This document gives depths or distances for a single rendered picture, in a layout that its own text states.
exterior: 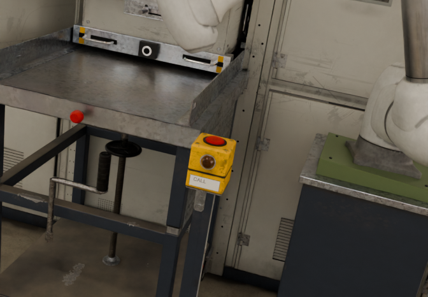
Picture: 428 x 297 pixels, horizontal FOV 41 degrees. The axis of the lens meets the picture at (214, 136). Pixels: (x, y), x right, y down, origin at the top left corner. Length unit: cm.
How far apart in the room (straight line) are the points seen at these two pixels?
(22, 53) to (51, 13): 40
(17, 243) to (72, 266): 49
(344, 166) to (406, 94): 27
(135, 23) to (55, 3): 34
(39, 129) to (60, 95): 86
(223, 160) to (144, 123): 34
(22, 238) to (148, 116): 120
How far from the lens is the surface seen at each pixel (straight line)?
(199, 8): 134
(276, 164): 211
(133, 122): 145
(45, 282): 197
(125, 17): 194
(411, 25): 135
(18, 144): 245
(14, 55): 172
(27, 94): 156
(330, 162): 152
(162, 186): 227
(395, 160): 159
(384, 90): 155
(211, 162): 116
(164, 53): 190
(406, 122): 138
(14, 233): 254
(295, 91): 204
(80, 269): 203
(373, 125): 156
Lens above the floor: 133
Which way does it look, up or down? 21 degrees down
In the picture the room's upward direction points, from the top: 10 degrees clockwise
